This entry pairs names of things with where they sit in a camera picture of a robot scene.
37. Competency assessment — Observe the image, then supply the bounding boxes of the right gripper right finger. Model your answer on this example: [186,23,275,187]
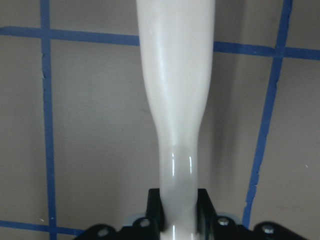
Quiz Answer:
[197,188,241,240]

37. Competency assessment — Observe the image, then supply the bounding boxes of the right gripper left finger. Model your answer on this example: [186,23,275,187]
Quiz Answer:
[119,188,165,240]

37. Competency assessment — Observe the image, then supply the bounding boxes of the beige hand brush black bristles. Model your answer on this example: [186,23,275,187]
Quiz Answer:
[136,0,216,240]

